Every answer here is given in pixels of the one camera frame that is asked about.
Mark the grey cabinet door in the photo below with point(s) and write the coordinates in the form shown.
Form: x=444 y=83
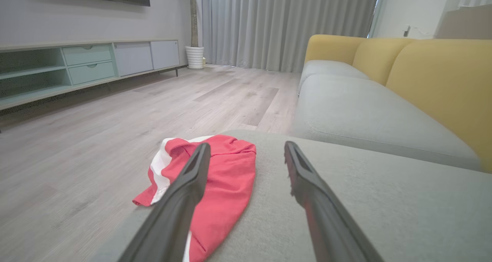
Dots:
x=132 y=58
x=165 y=54

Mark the white ribbed planter pot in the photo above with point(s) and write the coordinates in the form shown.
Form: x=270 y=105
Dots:
x=195 y=57

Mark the beige flat board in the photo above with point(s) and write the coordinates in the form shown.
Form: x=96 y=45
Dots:
x=465 y=24

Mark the red shorts with white stripe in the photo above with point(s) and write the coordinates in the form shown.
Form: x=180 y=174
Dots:
x=230 y=185

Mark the yellow sofa back cushion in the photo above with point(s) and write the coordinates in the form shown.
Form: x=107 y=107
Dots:
x=380 y=58
x=330 y=48
x=453 y=93

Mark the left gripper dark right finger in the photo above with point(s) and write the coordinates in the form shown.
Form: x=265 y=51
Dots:
x=326 y=227

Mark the pale green tv cabinet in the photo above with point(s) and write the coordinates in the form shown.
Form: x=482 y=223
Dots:
x=30 y=77

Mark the dark wall socket plug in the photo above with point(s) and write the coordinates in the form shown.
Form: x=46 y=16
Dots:
x=406 y=31

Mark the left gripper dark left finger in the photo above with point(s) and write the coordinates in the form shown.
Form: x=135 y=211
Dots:
x=173 y=223

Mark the brown tree trunk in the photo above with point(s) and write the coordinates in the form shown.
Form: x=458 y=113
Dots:
x=193 y=16

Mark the grey sofa seat cushion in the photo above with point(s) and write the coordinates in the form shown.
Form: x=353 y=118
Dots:
x=365 y=116
x=326 y=68

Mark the pale green cabinet drawer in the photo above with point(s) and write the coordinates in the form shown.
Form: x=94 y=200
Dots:
x=92 y=73
x=86 y=54

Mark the grey sofa ottoman seat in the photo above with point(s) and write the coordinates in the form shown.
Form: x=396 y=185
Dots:
x=384 y=200

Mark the grey pleated curtain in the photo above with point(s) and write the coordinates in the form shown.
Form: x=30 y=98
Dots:
x=288 y=24

